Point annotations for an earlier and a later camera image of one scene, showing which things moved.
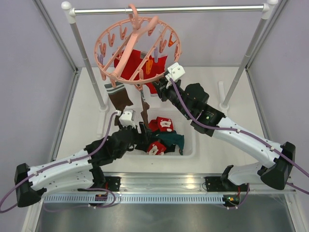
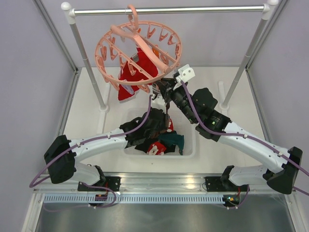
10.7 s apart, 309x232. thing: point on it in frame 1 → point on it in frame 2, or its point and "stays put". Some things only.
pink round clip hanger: [137, 50] stays put
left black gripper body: [138, 138] → [162, 126]
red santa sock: [156, 148] stays put
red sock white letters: [151, 67] → [145, 64]
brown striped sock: [119, 95] → [158, 121]
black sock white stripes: [144, 147] stays put
